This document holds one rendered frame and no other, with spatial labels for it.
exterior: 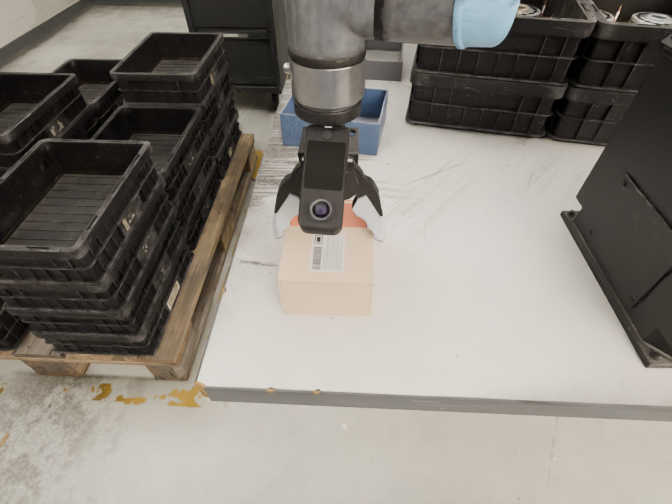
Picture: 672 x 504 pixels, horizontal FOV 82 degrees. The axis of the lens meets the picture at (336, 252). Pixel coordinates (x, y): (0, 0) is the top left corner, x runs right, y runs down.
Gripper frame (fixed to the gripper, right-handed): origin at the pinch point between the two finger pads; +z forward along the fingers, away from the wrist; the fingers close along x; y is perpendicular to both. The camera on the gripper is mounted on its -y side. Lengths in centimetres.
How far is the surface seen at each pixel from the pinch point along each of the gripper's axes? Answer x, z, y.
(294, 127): 8.9, 1.4, 33.5
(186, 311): 47, 62, 28
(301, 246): 3.5, -1.6, -2.2
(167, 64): 75, 26, 125
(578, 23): -40, -17, 37
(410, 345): -11.1, 6.0, -11.9
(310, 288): 1.9, -0.1, -7.9
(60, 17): 249, 67, 322
